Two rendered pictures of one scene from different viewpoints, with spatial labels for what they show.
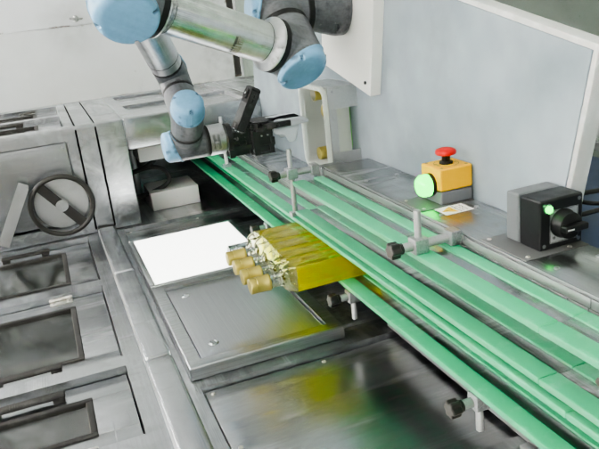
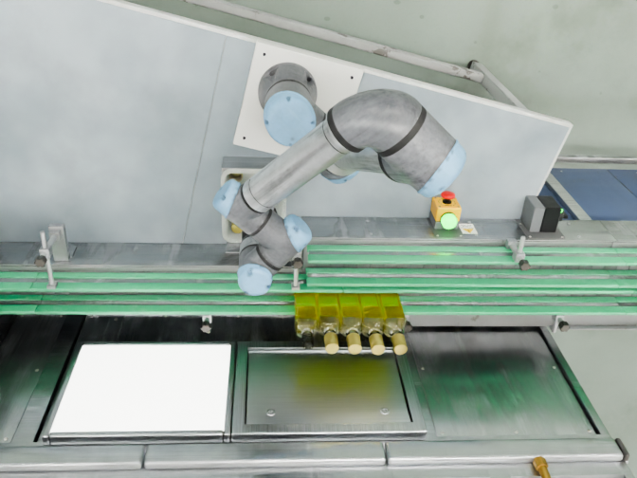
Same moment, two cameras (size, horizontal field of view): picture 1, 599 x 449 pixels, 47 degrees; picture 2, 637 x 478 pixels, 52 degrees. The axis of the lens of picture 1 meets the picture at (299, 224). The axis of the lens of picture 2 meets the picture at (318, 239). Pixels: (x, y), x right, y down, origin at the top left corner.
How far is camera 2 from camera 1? 1.92 m
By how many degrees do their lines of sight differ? 69
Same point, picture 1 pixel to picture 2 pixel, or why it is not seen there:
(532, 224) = (554, 220)
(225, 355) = (415, 408)
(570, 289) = (600, 243)
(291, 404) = (471, 397)
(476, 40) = (473, 122)
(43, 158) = not seen: outside the picture
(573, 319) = (618, 253)
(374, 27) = not seen: hidden behind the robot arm
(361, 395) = (474, 365)
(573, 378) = (618, 278)
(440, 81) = not seen: hidden behind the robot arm
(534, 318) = (618, 260)
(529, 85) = (518, 146)
